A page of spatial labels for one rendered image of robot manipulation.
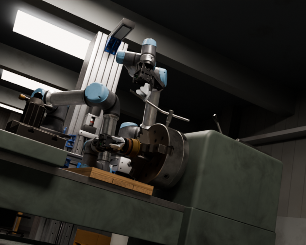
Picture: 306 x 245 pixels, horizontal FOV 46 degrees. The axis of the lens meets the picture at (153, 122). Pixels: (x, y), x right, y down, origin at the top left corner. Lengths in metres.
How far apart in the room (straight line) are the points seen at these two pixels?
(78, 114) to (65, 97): 0.46
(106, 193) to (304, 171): 3.85
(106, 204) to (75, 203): 0.13
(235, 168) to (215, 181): 0.15
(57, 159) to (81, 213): 0.25
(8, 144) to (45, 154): 0.13
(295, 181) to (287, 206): 0.35
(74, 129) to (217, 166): 1.16
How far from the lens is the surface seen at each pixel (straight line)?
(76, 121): 2.57
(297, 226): 4.95
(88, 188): 1.46
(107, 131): 2.04
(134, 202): 1.56
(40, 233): 2.48
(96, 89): 1.99
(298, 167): 5.15
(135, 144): 1.71
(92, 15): 4.24
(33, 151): 1.32
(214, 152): 1.77
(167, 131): 1.72
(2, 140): 1.30
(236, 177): 1.86
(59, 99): 2.17
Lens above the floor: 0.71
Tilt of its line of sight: 17 degrees up
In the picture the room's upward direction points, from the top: 13 degrees clockwise
